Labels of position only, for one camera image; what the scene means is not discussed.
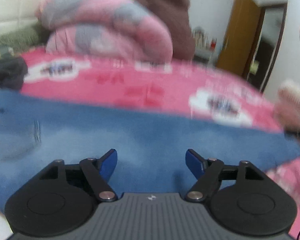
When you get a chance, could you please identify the pink floral bed blanket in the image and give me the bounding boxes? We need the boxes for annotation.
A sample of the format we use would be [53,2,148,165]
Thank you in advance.
[0,47,300,240]

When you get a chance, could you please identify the light pink folded blanket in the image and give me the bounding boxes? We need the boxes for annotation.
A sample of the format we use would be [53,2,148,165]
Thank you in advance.
[274,102,300,131]

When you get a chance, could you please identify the green floral pillow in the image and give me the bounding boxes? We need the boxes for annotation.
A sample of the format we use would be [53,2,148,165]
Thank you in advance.
[0,25,44,53]

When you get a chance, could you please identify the brown wooden door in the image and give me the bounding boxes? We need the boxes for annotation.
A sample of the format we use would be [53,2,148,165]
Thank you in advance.
[216,0,288,93]

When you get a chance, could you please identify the blue denim jeans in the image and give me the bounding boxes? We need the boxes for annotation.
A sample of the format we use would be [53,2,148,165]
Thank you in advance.
[0,89,300,210]

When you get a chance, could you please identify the cluttered white shelf desk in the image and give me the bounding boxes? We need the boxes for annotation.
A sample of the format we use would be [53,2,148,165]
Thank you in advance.
[192,26,218,66]

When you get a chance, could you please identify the black crumpled garment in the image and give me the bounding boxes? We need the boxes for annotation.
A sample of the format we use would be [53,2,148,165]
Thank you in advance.
[0,56,28,91]

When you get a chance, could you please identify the person in mauve jacket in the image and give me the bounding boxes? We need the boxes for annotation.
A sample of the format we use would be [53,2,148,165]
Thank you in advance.
[136,0,195,61]

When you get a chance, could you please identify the pink grey folded duvet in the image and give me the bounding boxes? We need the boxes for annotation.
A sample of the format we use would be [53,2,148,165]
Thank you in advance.
[37,0,173,64]

